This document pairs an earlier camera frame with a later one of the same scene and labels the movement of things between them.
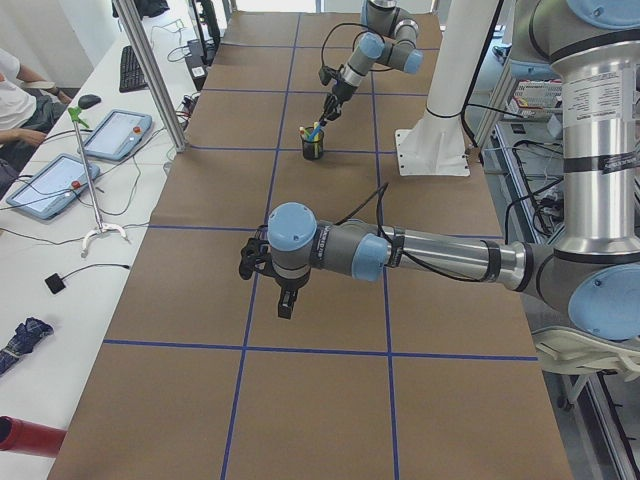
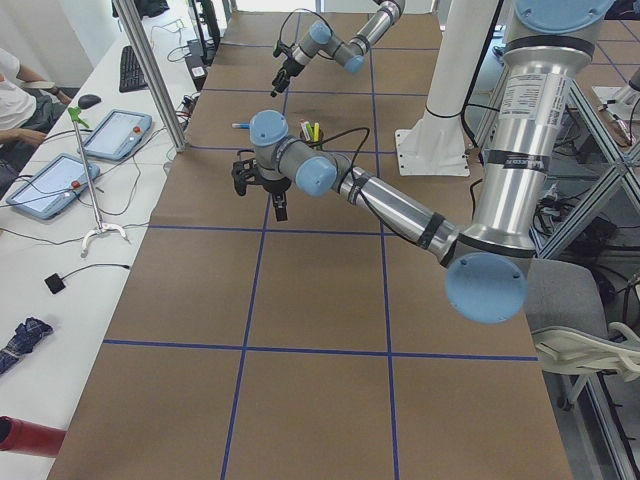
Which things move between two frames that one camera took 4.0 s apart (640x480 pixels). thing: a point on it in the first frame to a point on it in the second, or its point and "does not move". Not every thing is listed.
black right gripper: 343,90 to 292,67
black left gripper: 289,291 to 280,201
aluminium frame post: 151,77 does not move
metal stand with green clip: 100,229 does not move
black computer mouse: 88,101 does not move
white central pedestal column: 436,145 does not move
